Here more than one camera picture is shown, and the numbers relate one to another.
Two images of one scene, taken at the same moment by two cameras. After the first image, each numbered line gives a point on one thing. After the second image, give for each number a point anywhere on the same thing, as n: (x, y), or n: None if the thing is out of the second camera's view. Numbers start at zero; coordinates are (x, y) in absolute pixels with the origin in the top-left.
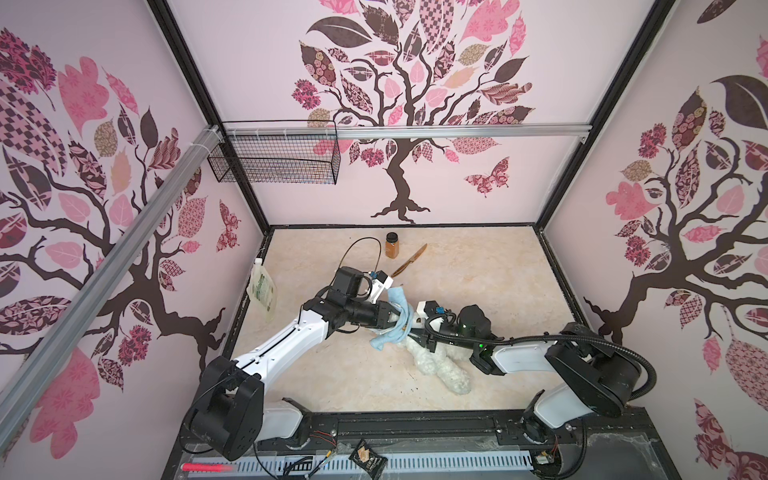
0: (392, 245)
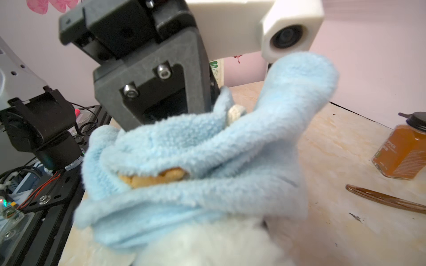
0: (402, 153)
